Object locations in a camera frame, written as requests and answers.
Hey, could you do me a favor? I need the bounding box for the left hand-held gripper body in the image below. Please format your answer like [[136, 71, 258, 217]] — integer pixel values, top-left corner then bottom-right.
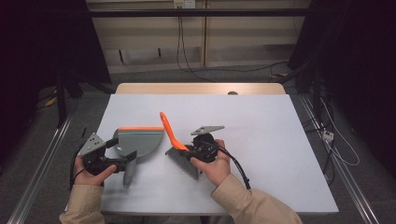
[[78, 133, 129, 176]]

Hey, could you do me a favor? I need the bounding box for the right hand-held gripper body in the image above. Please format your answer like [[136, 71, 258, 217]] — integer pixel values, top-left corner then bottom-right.
[[191, 125, 226, 163]]

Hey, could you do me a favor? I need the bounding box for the grey dustpan with orange edge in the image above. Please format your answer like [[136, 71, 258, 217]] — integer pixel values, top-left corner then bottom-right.
[[112, 125, 165, 189]]

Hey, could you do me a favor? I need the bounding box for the orange brush with grey bristles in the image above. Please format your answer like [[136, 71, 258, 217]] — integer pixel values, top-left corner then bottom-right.
[[159, 111, 201, 181]]

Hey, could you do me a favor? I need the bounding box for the person's right hand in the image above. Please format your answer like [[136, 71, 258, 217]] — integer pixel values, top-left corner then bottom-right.
[[190, 138, 233, 188]]

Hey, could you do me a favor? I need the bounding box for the person's left hand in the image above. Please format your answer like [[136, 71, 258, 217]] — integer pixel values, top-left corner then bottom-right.
[[73, 155, 118, 188]]

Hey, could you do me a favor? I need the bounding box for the black metal stand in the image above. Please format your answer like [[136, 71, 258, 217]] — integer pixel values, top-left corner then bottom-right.
[[54, 68, 84, 129]]

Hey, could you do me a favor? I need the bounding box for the yellow floor tape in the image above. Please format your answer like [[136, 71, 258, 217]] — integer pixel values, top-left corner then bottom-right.
[[44, 89, 59, 107]]

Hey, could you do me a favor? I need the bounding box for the black curtain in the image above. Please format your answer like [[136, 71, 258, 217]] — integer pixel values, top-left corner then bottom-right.
[[287, 0, 396, 180], [0, 0, 112, 164]]

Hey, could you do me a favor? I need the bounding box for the yellowish vertical strip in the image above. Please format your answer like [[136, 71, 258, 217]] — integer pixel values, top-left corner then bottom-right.
[[202, 0, 209, 68]]

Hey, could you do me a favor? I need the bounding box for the black horizontal metal bar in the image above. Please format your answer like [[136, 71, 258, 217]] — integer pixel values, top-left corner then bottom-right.
[[88, 8, 310, 18]]

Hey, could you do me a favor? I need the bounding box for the left hand-held gripper black cable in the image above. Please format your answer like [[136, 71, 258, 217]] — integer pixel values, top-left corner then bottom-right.
[[69, 145, 87, 191]]

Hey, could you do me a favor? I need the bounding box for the hand-held gripper black cable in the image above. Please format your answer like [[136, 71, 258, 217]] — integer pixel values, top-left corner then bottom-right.
[[203, 141, 252, 190], [69, 145, 87, 191]]

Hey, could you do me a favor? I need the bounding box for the right hand-held gripper black cable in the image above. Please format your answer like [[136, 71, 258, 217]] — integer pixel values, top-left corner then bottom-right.
[[203, 141, 252, 190]]

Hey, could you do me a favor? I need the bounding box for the aluminium floor rail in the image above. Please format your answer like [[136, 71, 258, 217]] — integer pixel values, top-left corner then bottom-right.
[[7, 114, 75, 224], [299, 93, 380, 224]]

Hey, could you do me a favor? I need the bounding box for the black hanging cable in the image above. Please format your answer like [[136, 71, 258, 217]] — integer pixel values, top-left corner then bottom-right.
[[179, 16, 290, 74], [176, 7, 217, 84]]

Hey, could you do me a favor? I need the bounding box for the black floor cable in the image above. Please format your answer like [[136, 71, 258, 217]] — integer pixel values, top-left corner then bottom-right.
[[303, 115, 336, 187]]

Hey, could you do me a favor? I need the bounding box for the white cable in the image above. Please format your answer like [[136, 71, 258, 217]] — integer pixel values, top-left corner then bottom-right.
[[319, 97, 361, 167]]

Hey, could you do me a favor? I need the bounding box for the white wall socket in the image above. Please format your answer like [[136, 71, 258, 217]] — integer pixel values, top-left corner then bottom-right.
[[173, 0, 197, 9]]

